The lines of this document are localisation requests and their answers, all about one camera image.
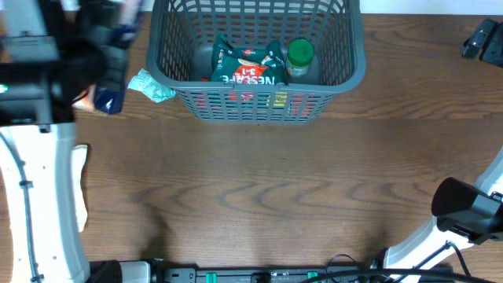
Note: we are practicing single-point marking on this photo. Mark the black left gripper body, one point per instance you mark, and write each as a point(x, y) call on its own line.
point(104, 67)

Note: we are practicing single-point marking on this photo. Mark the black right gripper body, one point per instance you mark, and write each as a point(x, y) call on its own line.
point(493, 53)

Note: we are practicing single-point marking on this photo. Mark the Kleenex tissue multipack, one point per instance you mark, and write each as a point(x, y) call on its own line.
point(108, 98)

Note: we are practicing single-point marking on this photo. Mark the teal packet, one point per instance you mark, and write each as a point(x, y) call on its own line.
point(143, 82)

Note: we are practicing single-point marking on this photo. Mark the beige paper pouch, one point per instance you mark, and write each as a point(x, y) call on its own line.
point(79, 155)

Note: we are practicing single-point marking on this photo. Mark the green Nescafe coffee bag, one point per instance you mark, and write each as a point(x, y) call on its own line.
point(251, 66)

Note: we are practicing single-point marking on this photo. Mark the green lid jar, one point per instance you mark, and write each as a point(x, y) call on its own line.
point(299, 57)

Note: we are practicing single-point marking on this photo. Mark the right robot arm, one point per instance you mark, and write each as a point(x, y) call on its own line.
point(462, 216)

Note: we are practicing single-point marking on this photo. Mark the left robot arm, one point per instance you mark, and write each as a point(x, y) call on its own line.
point(36, 156)

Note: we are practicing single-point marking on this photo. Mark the grey plastic basket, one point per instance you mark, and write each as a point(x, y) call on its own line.
point(182, 56)

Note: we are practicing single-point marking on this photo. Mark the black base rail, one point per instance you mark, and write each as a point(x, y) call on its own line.
point(157, 271)

